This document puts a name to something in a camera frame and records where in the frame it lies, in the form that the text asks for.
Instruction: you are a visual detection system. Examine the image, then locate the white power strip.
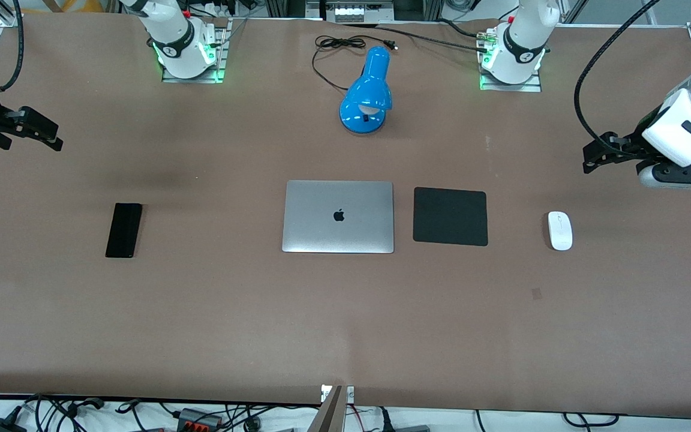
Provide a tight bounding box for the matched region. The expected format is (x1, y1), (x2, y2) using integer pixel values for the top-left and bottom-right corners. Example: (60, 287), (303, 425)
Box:
(334, 2), (395, 23)

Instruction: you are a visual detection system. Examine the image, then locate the grey box with orange connectors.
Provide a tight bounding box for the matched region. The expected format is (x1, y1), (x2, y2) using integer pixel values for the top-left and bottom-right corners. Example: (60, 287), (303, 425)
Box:
(176, 407), (225, 431)

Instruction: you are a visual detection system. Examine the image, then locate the black lamp power cord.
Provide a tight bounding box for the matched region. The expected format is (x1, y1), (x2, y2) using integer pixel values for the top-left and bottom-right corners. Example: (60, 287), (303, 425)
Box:
(312, 35), (398, 92)

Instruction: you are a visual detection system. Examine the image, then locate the black tangled floor cable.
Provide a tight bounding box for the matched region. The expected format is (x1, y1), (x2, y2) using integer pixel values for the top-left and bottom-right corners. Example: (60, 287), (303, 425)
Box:
(24, 392), (107, 432)

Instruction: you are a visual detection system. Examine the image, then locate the white computer mouse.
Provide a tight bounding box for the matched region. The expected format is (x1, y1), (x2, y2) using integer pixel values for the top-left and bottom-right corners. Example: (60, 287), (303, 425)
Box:
(548, 211), (573, 251)

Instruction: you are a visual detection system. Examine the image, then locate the black cable to arm base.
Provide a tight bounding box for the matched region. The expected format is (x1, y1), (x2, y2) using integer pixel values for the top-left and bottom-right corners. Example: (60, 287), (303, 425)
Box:
(343, 22), (491, 56)

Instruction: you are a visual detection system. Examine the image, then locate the small metal stand bracket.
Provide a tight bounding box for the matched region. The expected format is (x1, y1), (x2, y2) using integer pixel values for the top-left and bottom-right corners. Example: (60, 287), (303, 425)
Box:
(320, 385), (355, 404)

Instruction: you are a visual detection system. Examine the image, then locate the black power adapter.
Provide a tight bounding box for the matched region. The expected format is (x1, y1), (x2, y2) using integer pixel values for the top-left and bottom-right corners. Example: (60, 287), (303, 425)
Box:
(0, 407), (27, 432)

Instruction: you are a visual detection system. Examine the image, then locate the black mouse pad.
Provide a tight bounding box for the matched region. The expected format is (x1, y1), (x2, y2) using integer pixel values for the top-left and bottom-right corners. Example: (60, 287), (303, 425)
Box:
(413, 187), (489, 247)

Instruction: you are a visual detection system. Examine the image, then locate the aluminium left arm base plate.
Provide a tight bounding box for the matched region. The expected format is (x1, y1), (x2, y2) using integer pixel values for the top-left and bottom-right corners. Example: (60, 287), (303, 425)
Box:
(478, 27), (543, 93)

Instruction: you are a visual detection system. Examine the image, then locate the silver closed laptop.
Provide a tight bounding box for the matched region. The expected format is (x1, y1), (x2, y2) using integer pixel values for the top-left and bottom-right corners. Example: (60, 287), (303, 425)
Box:
(281, 180), (395, 254)

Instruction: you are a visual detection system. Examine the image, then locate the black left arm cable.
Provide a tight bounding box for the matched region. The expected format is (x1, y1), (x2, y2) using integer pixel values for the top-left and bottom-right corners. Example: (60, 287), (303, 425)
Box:
(574, 0), (662, 146)

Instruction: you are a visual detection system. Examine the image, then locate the black smartphone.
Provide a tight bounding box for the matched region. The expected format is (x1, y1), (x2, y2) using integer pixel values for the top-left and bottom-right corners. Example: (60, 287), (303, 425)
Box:
(105, 203), (143, 259)

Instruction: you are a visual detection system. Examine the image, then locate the grey camera stand pole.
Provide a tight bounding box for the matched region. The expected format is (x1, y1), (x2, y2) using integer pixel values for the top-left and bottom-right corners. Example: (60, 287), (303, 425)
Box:
(308, 385), (346, 432)

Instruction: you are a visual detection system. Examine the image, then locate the black looped floor cable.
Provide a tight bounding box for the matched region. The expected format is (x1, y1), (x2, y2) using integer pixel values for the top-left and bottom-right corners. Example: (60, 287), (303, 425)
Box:
(561, 412), (623, 428)

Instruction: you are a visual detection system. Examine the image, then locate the blue desk lamp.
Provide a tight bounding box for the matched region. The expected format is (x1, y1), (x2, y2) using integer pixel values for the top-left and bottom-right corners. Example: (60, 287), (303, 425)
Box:
(339, 46), (393, 135)

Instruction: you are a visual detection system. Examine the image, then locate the aluminium right arm base plate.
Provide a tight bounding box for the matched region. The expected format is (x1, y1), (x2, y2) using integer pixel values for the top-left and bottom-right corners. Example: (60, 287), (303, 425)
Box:
(161, 18), (227, 84)

